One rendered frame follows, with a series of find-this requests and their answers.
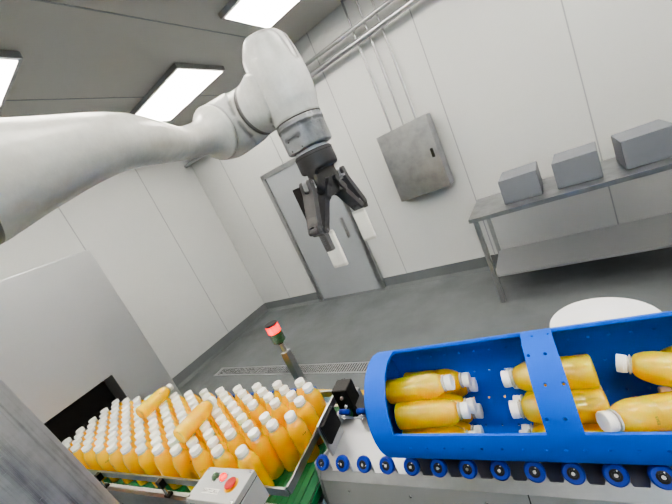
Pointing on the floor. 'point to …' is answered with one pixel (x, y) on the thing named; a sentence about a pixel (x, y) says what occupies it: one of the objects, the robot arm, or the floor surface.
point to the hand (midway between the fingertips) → (355, 246)
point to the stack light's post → (292, 365)
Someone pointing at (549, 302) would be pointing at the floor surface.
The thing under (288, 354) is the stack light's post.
